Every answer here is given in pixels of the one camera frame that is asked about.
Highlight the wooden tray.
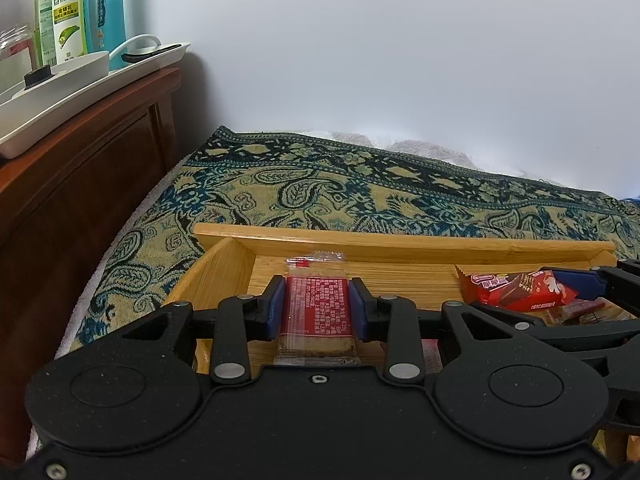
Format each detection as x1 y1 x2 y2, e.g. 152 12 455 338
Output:
165 224 640 376

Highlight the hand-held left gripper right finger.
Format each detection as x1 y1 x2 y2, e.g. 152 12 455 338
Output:
348 277 511 386

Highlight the white looped cord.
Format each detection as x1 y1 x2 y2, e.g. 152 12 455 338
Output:
107 33 161 62

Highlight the wooden headboard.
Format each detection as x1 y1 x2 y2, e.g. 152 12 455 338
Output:
0 52 183 461

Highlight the green and white bottle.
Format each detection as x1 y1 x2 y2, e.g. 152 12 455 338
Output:
50 0 89 64

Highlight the teal bottle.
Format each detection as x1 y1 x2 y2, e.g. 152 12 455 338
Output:
97 0 127 69

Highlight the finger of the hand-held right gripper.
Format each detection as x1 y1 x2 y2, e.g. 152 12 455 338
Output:
512 317 640 356
542 260 640 306

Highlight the red wafer bar packet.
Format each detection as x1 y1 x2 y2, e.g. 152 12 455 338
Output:
455 268 579 309

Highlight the black flat item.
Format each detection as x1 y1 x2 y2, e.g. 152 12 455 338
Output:
121 43 184 64

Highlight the white plastic tray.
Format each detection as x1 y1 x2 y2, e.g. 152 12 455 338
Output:
0 42 193 159

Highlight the black round knob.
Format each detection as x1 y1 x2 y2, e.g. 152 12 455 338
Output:
23 66 54 89

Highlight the white fluffy sheet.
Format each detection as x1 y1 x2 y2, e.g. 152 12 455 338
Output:
299 130 477 167

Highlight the paisley blanket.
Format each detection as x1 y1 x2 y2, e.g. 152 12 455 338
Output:
60 125 640 356

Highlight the clear red label biscuit packet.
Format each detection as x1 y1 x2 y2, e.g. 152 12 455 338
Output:
274 250 362 367

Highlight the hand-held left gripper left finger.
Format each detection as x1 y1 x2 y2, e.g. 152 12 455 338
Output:
122 275 287 386

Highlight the pale green bottle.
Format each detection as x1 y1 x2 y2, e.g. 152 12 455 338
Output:
33 0 59 69

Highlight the glass jar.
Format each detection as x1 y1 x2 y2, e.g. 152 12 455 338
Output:
0 22 36 92

